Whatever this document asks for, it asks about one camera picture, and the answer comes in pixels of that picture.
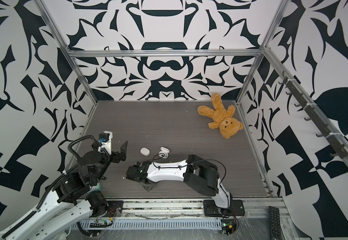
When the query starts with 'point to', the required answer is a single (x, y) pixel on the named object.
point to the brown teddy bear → (229, 126)
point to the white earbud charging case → (164, 153)
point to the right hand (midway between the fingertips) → (151, 182)
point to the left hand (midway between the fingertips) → (116, 138)
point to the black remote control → (275, 223)
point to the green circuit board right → (228, 226)
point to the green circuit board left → (99, 223)
